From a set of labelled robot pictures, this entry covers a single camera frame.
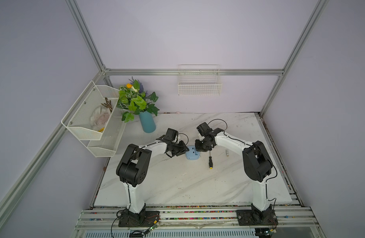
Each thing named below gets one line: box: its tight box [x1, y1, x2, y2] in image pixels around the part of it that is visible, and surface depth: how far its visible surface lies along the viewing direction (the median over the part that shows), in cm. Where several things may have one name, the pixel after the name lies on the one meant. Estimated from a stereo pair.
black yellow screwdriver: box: [208, 150, 214, 170], surface depth 95 cm
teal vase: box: [138, 110, 157, 134], surface depth 110 cm
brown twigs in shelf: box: [100, 97, 113, 114], surface depth 84 cm
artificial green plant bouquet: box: [116, 76, 161, 123], surface depth 85 cm
